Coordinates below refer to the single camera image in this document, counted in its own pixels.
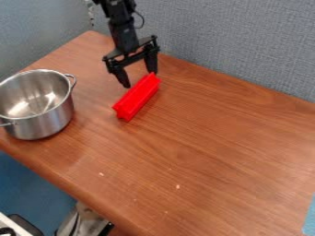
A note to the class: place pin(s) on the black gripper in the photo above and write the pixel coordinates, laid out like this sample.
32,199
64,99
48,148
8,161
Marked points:
116,60

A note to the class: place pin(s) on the red star-shaped block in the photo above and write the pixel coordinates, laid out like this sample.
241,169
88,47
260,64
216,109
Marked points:
136,97

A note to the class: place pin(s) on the stainless steel pot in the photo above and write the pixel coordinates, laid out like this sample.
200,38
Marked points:
36,106

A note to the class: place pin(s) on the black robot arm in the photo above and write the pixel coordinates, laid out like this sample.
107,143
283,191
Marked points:
129,49

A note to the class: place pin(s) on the metal table leg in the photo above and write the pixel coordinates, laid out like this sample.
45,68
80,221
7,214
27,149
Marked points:
84,222

